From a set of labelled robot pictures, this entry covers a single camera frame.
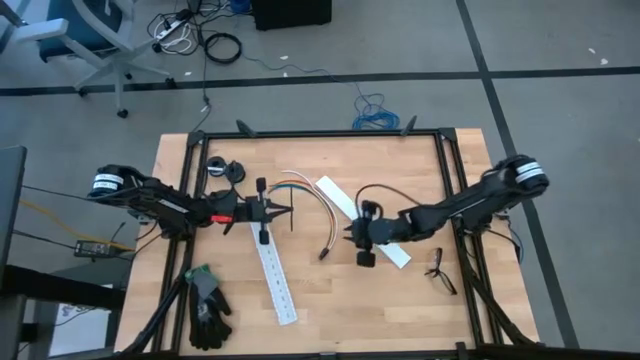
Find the black aluminium table frame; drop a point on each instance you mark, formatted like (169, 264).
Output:
(320, 134)

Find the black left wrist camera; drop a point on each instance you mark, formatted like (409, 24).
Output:
(225, 202)

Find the black work glove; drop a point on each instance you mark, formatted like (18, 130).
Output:
(205, 285)
(215, 332)

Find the white perforated strip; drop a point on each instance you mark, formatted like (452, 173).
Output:
(332, 192)

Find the black zip tie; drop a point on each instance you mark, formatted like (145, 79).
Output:
(291, 200)

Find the white blue office chair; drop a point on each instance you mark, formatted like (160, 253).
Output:
(45, 29)

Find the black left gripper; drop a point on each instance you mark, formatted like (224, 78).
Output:
(252, 210)

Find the black side desk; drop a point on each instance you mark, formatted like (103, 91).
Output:
(12, 210)

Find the black power adapter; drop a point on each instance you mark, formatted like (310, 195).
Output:
(92, 248)

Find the black eyeglasses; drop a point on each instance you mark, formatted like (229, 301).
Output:
(434, 272)

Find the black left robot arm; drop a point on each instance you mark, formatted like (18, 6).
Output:
(160, 202)

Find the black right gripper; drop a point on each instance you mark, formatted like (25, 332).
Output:
(382, 231)

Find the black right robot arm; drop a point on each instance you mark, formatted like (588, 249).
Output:
(465, 202)

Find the black floor cabinet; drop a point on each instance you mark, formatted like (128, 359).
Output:
(290, 15)

